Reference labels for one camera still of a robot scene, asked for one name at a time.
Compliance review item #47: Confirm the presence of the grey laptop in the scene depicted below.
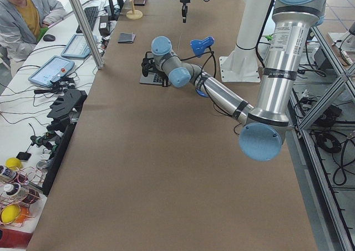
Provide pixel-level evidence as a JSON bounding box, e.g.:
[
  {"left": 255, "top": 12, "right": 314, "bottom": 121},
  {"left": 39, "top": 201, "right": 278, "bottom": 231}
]
[{"left": 139, "top": 33, "right": 182, "bottom": 87}]

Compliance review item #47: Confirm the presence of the blue desk lamp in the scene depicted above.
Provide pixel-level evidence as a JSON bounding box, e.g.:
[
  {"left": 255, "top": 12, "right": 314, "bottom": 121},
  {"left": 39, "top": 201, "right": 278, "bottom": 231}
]
[{"left": 190, "top": 36, "right": 219, "bottom": 98}]

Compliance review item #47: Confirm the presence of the wooden stand with round base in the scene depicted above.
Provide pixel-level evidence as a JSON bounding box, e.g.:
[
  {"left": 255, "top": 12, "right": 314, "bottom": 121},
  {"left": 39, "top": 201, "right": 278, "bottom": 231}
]
[{"left": 126, "top": 0, "right": 143, "bottom": 20}]

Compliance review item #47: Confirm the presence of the grey folded cloth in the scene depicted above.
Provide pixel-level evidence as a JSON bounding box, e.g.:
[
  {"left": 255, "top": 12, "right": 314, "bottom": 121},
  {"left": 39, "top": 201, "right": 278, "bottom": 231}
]
[{"left": 118, "top": 32, "right": 136, "bottom": 43}]

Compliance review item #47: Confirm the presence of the black monitor stand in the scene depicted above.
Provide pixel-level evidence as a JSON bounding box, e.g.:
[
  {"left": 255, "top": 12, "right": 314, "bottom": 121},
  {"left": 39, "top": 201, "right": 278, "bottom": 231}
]
[{"left": 108, "top": 0, "right": 124, "bottom": 21}]

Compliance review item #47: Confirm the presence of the black power adapter box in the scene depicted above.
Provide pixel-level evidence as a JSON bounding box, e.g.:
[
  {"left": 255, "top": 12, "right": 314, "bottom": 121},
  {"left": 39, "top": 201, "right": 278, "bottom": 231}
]
[{"left": 99, "top": 15, "right": 110, "bottom": 37}]

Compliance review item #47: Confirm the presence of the far teach pendant tablet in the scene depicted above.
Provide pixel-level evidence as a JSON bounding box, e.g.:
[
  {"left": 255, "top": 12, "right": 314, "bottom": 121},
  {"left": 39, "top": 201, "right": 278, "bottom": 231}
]
[{"left": 61, "top": 34, "right": 90, "bottom": 59}]

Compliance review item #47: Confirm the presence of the teach pendant tablet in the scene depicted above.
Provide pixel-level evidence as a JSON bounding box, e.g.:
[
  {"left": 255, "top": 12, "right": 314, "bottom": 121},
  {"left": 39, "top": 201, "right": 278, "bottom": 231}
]
[
  {"left": 28, "top": 56, "right": 75, "bottom": 87},
  {"left": 61, "top": 34, "right": 90, "bottom": 59}
]

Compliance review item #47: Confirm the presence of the black computer keyboard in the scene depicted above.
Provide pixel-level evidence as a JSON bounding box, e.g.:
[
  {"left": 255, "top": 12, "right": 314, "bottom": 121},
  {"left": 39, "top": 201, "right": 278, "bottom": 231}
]
[{"left": 84, "top": 6, "right": 99, "bottom": 31}]

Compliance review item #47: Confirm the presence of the black slotted tool rack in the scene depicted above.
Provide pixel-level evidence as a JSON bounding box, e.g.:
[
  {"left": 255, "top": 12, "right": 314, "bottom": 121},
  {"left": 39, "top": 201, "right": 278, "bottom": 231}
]
[{"left": 42, "top": 89, "right": 88, "bottom": 196}]

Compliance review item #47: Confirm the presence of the near teach pendant tablet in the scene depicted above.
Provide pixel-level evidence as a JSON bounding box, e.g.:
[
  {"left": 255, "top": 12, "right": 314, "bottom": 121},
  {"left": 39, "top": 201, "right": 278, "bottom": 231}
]
[{"left": 28, "top": 56, "right": 75, "bottom": 87}]

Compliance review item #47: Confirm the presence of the black computer mouse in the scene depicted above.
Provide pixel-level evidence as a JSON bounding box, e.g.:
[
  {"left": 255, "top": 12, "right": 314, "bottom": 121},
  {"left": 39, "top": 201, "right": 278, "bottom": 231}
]
[{"left": 43, "top": 34, "right": 56, "bottom": 42}]

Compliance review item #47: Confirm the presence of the seated person in grey jacket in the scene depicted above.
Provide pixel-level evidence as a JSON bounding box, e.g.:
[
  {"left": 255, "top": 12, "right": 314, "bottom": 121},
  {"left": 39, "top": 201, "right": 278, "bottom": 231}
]
[{"left": 1, "top": 0, "right": 66, "bottom": 77}]

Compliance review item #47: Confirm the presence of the small black square pad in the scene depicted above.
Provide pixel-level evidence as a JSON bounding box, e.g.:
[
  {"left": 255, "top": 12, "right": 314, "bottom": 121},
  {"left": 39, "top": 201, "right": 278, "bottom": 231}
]
[{"left": 16, "top": 152, "right": 32, "bottom": 161}]

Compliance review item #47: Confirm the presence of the yellow ball near rack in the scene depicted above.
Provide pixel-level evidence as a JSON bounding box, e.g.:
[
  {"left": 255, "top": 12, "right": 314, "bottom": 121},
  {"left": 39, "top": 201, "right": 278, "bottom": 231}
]
[{"left": 5, "top": 157, "right": 23, "bottom": 169}]

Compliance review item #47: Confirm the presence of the white label bottle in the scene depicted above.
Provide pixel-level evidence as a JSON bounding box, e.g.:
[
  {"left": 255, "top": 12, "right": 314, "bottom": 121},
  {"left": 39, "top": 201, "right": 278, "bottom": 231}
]
[{"left": 0, "top": 165, "right": 17, "bottom": 182}]

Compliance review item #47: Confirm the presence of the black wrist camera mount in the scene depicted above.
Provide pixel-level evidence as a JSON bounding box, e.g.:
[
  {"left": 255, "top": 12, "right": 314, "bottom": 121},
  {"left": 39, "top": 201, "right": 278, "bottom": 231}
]
[{"left": 141, "top": 51, "right": 155, "bottom": 77}]

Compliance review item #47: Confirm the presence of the black lamp power cable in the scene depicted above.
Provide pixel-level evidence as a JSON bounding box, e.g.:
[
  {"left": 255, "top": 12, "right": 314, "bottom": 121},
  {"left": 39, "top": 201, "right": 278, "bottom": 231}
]
[{"left": 179, "top": 50, "right": 242, "bottom": 135}]

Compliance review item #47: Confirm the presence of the aluminium frame post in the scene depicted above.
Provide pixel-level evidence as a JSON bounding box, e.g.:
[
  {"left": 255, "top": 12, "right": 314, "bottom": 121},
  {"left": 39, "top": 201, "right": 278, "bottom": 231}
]
[{"left": 69, "top": 0, "right": 104, "bottom": 69}]

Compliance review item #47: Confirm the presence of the copper wire basket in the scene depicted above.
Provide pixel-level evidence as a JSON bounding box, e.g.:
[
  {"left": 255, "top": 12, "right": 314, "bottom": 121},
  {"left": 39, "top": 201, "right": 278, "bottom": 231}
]
[{"left": 1, "top": 167, "right": 45, "bottom": 227}]

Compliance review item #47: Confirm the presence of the yellow ball in wire basket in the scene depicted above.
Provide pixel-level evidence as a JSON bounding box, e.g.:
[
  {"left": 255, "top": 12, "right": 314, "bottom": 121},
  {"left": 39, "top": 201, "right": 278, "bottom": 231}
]
[{"left": 1, "top": 204, "right": 21, "bottom": 224}]

